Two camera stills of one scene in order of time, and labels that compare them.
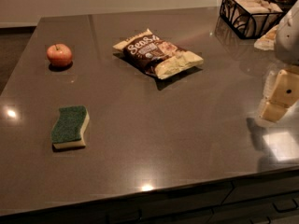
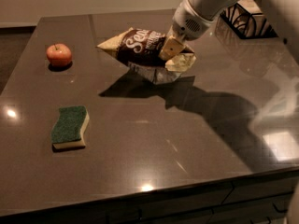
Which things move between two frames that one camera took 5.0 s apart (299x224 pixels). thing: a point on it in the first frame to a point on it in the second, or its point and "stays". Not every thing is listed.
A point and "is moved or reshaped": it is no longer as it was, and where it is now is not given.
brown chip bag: x=158 y=56 is moved or reshaped
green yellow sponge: x=67 y=132 stays
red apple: x=60 y=55 stays
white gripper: x=288 y=36 to x=186 y=24
